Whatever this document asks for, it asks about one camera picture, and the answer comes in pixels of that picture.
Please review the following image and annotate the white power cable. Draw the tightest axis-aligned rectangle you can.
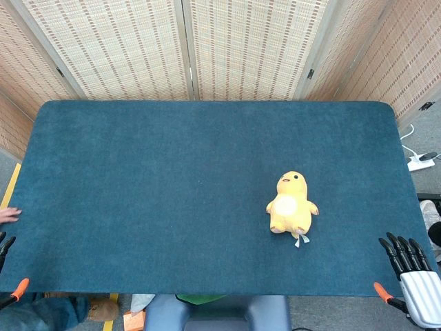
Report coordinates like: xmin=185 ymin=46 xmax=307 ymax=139
xmin=399 ymin=123 xmax=424 ymax=160

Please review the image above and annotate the bamboo folding screen panel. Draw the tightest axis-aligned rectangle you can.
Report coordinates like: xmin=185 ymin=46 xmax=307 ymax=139
xmin=181 ymin=0 xmax=340 ymax=101
xmin=295 ymin=0 xmax=441 ymax=122
xmin=0 ymin=0 xmax=81 ymax=112
xmin=8 ymin=0 xmax=192 ymax=101
xmin=0 ymin=90 xmax=35 ymax=161

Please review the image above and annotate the yellow plush duck toy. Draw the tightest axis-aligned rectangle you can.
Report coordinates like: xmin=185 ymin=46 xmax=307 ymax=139
xmin=265 ymin=170 xmax=320 ymax=249

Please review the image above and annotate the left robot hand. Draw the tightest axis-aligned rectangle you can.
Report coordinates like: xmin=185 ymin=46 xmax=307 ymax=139
xmin=0 ymin=231 xmax=30 ymax=310

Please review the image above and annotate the brown shoe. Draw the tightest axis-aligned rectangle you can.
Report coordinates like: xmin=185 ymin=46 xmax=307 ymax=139
xmin=85 ymin=297 xmax=121 ymax=323

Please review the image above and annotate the black round object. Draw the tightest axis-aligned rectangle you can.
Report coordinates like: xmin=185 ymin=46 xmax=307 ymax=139
xmin=427 ymin=222 xmax=441 ymax=247

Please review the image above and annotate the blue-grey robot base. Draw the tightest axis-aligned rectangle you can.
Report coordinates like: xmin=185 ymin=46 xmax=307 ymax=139
xmin=143 ymin=294 xmax=294 ymax=331

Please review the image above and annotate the blue jeans leg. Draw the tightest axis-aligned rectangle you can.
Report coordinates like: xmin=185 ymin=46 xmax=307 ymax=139
xmin=0 ymin=292 xmax=92 ymax=331

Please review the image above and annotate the orange box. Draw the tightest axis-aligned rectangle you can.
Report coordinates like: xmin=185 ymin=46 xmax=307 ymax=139
xmin=122 ymin=309 xmax=147 ymax=331

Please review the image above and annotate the white shoe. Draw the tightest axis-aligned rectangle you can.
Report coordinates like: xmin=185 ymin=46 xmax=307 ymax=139
xmin=419 ymin=199 xmax=441 ymax=263

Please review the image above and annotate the green sheet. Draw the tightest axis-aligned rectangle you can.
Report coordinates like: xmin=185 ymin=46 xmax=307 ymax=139
xmin=175 ymin=293 xmax=229 ymax=306

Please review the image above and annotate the yellow floor tape strip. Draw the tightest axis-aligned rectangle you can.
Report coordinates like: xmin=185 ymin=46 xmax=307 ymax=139
xmin=102 ymin=292 xmax=120 ymax=331
xmin=0 ymin=163 xmax=23 ymax=210

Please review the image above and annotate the blue felt table cloth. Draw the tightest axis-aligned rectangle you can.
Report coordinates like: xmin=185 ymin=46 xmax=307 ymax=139
xmin=0 ymin=99 xmax=440 ymax=299

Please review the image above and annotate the bystander bare hand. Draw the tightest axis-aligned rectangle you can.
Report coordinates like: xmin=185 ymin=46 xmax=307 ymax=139
xmin=0 ymin=206 xmax=23 ymax=225

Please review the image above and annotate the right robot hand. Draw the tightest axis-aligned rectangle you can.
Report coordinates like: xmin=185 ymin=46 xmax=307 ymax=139
xmin=373 ymin=232 xmax=441 ymax=330

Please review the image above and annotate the white power strip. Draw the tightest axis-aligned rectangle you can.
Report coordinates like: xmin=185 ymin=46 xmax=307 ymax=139
xmin=407 ymin=154 xmax=436 ymax=172

